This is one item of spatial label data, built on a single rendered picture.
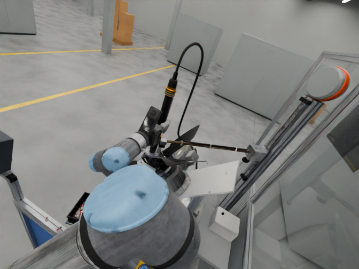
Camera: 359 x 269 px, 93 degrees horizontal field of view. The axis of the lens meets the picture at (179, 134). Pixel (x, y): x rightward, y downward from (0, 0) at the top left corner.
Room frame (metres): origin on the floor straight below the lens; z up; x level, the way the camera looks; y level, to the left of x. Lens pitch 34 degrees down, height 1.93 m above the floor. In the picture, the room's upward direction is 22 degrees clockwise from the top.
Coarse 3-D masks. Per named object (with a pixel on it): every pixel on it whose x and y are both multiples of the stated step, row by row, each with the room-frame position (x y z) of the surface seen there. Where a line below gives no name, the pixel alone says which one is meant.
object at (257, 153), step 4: (252, 144) 0.93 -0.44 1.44; (248, 148) 0.90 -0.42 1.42; (252, 148) 0.88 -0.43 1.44; (256, 148) 0.89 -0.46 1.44; (260, 148) 0.91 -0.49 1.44; (264, 148) 0.92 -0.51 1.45; (252, 152) 0.87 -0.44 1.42; (256, 152) 0.86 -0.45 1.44; (260, 152) 0.87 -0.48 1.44; (264, 152) 0.89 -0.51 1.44; (248, 156) 0.87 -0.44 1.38; (252, 156) 0.86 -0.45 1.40; (256, 156) 0.87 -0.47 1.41; (260, 156) 0.88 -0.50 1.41; (264, 156) 0.89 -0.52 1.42; (252, 160) 0.86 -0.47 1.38; (256, 160) 0.87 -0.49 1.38; (260, 160) 0.88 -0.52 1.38
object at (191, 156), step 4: (188, 152) 1.02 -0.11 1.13; (192, 152) 0.99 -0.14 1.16; (188, 156) 0.95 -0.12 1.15; (192, 156) 0.96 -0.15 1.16; (196, 156) 0.99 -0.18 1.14; (188, 160) 0.94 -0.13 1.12; (192, 160) 0.93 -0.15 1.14; (196, 160) 0.97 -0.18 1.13; (188, 164) 0.93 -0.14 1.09; (192, 164) 0.93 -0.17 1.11
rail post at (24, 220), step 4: (16, 208) 0.41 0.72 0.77; (20, 212) 0.40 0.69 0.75; (20, 216) 0.40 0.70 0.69; (24, 216) 0.40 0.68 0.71; (24, 220) 0.40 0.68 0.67; (28, 220) 0.42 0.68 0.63; (24, 224) 0.40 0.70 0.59; (28, 224) 0.41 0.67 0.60; (28, 228) 0.40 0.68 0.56; (28, 232) 0.40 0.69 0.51; (32, 232) 0.41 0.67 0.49; (28, 236) 0.40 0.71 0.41; (32, 236) 0.40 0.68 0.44; (32, 240) 0.40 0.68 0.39; (32, 244) 0.40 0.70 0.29; (36, 244) 0.41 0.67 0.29
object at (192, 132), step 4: (192, 128) 0.90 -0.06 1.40; (196, 128) 0.95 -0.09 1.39; (188, 132) 0.91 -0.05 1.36; (192, 132) 0.96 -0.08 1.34; (196, 132) 1.02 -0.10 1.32; (180, 136) 0.87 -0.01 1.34; (184, 136) 0.90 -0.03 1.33; (188, 136) 0.94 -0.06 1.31; (192, 136) 1.00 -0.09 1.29; (176, 140) 0.86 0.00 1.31; (180, 140) 0.89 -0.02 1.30; (188, 140) 0.98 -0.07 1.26; (172, 144) 0.84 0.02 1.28; (176, 144) 0.87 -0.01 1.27; (172, 148) 0.85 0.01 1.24; (176, 148) 0.89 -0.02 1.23
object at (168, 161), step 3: (162, 159) 0.61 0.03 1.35; (165, 159) 0.61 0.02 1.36; (168, 159) 0.62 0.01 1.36; (171, 159) 0.62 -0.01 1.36; (174, 159) 0.62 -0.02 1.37; (177, 159) 0.63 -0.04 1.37; (165, 162) 0.56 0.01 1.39; (168, 162) 0.56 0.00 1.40; (171, 162) 0.56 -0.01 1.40; (174, 162) 0.56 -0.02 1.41; (177, 162) 0.56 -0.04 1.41; (180, 162) 0.56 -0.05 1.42; (183, 162) 0.57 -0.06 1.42; (186, 162) 0.57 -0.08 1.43; (189, 162) 0.57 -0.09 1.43; (192, 162) 0.58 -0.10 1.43; (168, 165) 0.52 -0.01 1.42; (171, 165) 0.52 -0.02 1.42
